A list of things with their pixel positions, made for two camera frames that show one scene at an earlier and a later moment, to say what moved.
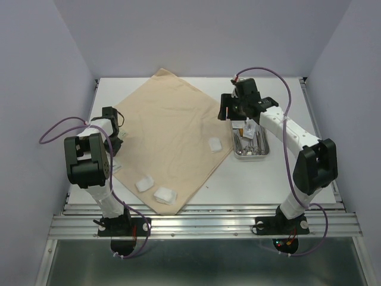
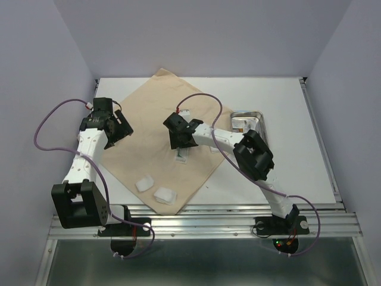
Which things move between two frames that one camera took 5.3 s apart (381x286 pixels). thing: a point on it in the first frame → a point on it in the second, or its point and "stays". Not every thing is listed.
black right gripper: x=226 y=100 → x=175 y=142
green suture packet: x=116 y=167 → x=181 y=155
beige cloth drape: x=175 y=142 stays
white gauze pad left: x=146 y=183 stays
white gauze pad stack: x=166 y=196 stays
